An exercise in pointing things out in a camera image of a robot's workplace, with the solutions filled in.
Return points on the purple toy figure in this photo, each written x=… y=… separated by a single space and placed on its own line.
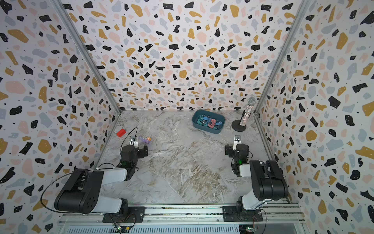
x=145 y=140

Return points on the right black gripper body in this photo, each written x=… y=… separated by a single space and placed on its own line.
x=231 y=152

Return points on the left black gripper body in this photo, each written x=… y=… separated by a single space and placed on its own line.
x=140 y=154

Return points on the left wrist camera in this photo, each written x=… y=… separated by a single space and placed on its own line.
x=133 y=141

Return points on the glitter microphone on black stand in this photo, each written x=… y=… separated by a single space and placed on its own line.
x=240 y=125

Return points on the red small block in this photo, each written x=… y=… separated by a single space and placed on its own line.
x=121 y=133

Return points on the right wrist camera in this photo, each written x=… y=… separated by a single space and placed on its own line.
x=237 y=141

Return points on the teal plastic storage box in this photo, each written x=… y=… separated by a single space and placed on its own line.
x=208 y=121

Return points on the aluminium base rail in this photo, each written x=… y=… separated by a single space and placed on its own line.
x=274 y=218

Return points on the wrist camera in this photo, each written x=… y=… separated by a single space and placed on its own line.
x=133 y=141
x=237 y=141

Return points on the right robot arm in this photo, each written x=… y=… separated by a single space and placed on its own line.
x=268 y=183

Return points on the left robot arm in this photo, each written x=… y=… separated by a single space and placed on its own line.
x=81 y=192

